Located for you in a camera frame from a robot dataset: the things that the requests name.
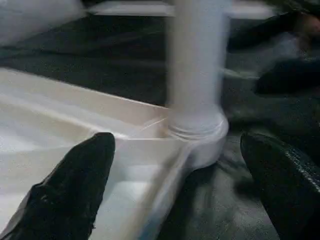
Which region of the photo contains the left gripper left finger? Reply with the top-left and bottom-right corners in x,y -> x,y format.
0,131 -> 116,240

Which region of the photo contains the white plastic table top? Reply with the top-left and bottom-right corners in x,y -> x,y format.
0,67 -> 230,240

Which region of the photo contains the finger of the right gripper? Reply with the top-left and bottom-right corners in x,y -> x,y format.
226,11 -> 305,52
254,59 -> 320,96

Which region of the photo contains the black work mat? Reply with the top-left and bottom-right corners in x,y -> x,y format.
0,9 -> 320,240

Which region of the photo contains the white plastic table leg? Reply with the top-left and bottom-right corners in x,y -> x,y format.
164,0 -> 230,141

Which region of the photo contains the grey cushion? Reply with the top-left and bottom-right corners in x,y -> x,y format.
0,0 -> 87,47

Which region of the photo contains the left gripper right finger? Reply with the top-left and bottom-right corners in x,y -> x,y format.
239,131 -> 320,240

